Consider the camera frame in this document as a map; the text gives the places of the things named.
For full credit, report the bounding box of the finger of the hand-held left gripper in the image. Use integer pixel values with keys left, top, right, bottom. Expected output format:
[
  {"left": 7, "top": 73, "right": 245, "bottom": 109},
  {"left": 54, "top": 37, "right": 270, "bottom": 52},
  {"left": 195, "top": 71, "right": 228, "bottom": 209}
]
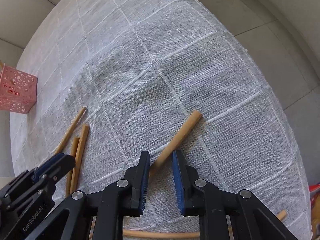
[
  {"left": 46, "top": 154, "right": 76, "bottom": 182},
  {"left": 33, "top": 153, "right": 65, "bottom": 182}
]

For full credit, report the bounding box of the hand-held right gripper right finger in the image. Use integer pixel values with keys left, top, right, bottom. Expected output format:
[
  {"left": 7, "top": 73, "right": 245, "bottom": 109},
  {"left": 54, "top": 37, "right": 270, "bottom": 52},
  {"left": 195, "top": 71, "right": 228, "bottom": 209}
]
[{"left": 172, "top": 150, "right": 299, "bottom": 240}]

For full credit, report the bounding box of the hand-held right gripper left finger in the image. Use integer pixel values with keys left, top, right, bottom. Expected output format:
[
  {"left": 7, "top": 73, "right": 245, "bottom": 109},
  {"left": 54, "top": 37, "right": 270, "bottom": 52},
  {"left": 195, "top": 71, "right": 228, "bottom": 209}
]
[{"left": 25, "top": 150, "right": 151, "bottom": 240}]

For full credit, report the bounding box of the pink perforated utensil holder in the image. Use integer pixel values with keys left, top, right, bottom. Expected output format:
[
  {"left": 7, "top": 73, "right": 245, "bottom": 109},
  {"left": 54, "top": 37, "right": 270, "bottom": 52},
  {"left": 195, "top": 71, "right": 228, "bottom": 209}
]
[{"left": 0, "top": 65, "right": 38, "bottom": 115}]

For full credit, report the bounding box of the grey checked tablecloth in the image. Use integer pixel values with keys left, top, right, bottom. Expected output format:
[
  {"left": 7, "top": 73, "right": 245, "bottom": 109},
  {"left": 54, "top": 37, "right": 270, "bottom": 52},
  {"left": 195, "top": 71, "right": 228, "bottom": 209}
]
[{"left": 10, "top": 0, "right": 313, "bottom": 240}]

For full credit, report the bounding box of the red packet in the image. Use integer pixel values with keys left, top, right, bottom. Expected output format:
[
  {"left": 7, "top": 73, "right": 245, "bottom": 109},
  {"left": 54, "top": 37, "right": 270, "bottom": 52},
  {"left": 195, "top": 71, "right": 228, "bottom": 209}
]
[{"left": 309, "top": 183, "right": 320, "bottom": 198}]

